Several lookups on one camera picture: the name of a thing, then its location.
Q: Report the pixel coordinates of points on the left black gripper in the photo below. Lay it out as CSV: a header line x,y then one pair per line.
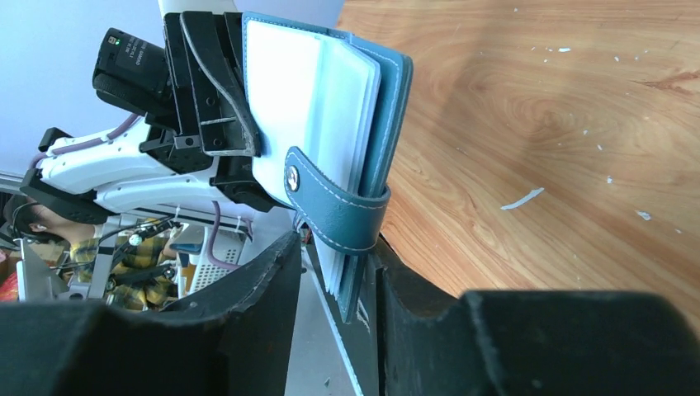
x,y
205,63

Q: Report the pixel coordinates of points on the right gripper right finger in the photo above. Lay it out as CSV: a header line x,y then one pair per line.
x,y
528,342

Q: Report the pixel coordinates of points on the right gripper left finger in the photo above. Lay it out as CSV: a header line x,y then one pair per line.
x,y
231,338

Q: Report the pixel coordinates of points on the blue card holder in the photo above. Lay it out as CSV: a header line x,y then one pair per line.
x,y
330,106

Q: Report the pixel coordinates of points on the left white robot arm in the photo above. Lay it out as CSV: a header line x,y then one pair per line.
x,y
142,162

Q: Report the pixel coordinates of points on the person in yellow plaid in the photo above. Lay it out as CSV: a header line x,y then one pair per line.
x,y
41,224

